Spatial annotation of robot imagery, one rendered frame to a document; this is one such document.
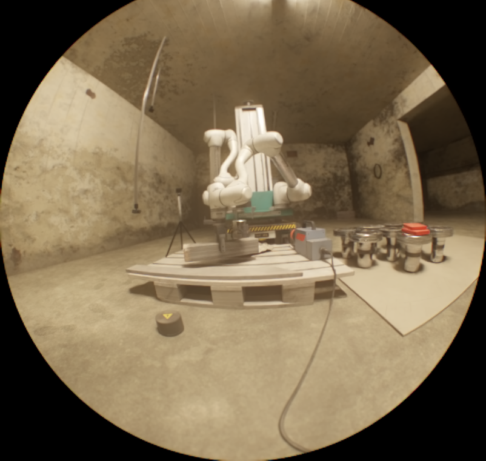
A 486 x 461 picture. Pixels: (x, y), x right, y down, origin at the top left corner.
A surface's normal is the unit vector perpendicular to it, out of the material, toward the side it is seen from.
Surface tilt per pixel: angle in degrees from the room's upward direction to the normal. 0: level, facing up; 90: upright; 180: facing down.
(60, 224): 90
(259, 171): 90
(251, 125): 90
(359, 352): 0
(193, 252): 90
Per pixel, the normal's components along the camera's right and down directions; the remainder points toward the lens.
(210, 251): 0.30, 0.00
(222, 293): -0.13, 0.04
